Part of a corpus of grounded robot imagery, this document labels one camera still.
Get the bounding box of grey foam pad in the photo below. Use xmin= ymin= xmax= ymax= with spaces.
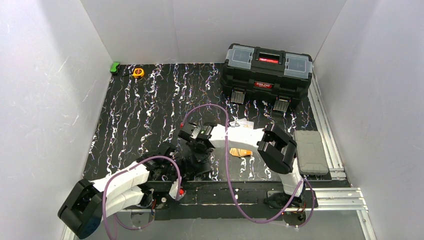
xmin=294 ymin=130 xmax=329 ymax=176

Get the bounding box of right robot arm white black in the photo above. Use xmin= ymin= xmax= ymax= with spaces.
xmin=178 ymin=123 xmax=304 ymax=198

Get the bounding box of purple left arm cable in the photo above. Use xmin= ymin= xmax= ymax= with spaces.
xmin=101 ymin=155 xmax=183 ymax=240

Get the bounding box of green small object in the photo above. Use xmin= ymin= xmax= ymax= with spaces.
xmin=109 ymin=62 xmax=121 ymax=75

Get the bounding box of white card on table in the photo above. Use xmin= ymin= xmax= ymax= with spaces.
xmin=229 ymin=118 xmax=254 ymax=129

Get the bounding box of black toolbox with red handle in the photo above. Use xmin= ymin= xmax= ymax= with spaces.
xmin=219 ymin=43 xmax=313 ymax=113

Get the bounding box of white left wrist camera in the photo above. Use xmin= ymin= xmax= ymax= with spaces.
xmin=168 ymin=181 xmax=186 ymax=201

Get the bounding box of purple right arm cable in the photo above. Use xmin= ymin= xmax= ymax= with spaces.
xmin=180 ymin=103 xmax=316 ymax=229

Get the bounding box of aluminium frame rail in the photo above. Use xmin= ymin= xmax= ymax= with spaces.
xmin=308 ymin=75 xmax=345 ymax=172

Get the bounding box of orange object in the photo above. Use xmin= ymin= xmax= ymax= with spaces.
xmin=229 ymin=148 xmax=253 ymax=158

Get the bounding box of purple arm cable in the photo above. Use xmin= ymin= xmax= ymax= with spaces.
xmin=101 ymin=155 xmax=183 ymax=240
xmin=180 ymin=103 xmax=316 ymax=229

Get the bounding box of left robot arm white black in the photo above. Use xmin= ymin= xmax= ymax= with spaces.
xmin=57 ymin=142 xmax=183 ymax=239

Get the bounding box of yellow tape measure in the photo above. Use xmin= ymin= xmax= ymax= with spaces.
xmin=132 ymin=67 xmax=145 ymax=79

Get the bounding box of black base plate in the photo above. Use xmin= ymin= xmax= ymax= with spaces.
xmin=120 ymin=180 xmax=307 ymax=222

